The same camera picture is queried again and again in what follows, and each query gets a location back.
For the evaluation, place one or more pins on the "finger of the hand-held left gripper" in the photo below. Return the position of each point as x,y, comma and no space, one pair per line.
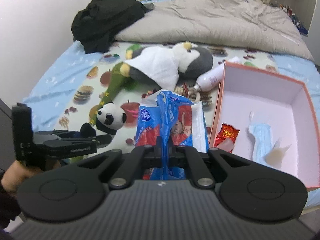
103,141
72,135

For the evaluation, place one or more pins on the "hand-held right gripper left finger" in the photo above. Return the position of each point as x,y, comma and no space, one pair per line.
150,155

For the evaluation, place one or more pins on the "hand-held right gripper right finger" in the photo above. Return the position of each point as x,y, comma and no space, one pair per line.
186,157

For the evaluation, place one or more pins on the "small panda plush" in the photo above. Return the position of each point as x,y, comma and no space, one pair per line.
110,117

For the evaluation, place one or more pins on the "blue plastic bag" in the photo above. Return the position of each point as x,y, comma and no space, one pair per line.
172,120

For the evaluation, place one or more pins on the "red foil packet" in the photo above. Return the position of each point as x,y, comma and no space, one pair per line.
227,132

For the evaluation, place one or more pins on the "blue face mask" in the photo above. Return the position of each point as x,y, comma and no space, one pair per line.
261,140

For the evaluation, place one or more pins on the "orange cardboard box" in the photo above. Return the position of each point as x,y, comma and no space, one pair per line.
262,100

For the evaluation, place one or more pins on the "person's left hand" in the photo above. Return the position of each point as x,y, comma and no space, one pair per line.
15,177

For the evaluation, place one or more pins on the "light blue bedsheet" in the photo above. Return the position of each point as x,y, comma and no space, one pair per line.
50,80

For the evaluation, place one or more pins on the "brown patterned round packet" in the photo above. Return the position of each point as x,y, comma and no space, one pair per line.
190,92

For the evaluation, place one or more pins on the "white bottle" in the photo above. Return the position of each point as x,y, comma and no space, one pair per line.
212,77

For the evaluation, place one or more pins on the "grey penguin plush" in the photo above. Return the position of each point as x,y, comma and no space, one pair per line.
160,65

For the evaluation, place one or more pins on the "black jacket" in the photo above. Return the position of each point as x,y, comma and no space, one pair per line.
107,20

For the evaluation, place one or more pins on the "grey duvet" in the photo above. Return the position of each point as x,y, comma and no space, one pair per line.
212,22

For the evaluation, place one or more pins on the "row of small bottles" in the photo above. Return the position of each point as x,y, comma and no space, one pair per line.
291,12

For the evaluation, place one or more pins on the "grey white wardrobe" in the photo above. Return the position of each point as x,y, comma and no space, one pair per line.
310,5

